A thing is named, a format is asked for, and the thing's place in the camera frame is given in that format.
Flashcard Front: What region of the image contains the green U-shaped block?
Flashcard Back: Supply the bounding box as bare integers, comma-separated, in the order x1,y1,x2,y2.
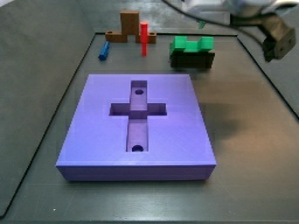
169,36,213,54

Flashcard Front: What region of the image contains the brown T-shaped block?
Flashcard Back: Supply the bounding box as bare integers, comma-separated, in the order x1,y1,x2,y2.
104,10,157,45

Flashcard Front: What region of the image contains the black angle fixture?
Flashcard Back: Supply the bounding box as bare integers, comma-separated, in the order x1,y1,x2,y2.
169,51,214,69

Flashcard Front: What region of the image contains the blue peg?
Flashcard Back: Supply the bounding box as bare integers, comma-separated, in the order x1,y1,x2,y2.
97,41,109,61

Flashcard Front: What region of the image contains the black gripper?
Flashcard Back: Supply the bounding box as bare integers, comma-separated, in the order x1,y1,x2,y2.
232,13,295,62

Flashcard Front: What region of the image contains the purple board with cross slot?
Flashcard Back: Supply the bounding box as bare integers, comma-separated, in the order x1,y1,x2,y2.
56,74,216,181

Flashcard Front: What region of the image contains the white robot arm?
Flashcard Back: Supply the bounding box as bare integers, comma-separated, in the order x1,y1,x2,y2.
181,0,299,62

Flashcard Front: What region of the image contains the red peg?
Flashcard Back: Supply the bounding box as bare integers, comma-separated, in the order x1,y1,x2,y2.
140,22,148,56

